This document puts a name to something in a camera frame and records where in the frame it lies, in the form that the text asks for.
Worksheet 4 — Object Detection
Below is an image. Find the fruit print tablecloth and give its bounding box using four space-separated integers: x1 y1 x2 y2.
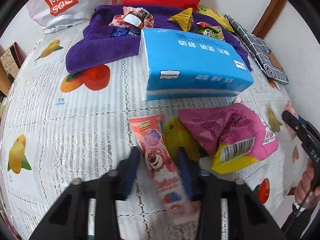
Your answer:
0 2 300 240

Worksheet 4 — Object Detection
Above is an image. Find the person's right hand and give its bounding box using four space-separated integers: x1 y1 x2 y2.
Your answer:
294 160 320 205

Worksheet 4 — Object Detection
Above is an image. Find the grey checked cloth with star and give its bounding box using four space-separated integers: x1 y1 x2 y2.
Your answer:
224 14 289 87

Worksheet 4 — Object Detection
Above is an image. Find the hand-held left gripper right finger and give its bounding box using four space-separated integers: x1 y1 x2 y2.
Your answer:
176 148 288 240

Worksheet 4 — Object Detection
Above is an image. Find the red white cartoon snack packet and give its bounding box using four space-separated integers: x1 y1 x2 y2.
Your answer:
122 6 155 29

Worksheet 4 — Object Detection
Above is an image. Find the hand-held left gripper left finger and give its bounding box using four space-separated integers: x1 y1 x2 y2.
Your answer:
29 146 142 240

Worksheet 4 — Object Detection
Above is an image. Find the long pink bear snack packet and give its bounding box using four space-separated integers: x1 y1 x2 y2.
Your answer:
128 114 200 227

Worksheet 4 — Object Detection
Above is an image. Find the brown wooden door frame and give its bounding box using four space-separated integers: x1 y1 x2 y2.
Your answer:
254 0 287 34

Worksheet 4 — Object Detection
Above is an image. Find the green snack packet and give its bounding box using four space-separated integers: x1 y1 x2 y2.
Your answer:
194 22 225 42

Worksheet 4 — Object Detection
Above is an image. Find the yellow snack packet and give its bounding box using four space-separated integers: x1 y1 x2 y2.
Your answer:
167 7 193 32

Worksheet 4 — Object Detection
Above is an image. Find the purple towel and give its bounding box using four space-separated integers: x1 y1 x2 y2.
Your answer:
66 4 253 74

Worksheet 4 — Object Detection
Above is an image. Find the magenta snack packet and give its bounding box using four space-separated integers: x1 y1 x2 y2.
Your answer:
178 102 279 175

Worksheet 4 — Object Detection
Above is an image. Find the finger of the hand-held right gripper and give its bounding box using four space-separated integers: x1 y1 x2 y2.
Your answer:
299 120 316 133
282 110 307 143

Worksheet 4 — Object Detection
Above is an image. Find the white plastic bag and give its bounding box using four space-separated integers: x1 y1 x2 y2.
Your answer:
26 0 97 34

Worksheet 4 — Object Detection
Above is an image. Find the light pink snack packet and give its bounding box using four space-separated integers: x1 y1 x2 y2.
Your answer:
284 101 304 120

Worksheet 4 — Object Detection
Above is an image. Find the dark blue snack packet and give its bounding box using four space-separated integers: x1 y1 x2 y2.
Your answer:
110 27 140 38

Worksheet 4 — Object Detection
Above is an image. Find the blue tissue pack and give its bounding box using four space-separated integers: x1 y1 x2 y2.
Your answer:
140 28 255 102

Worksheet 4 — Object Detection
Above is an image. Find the yellow chips bag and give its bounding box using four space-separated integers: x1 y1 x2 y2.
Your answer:
196 5 235 33

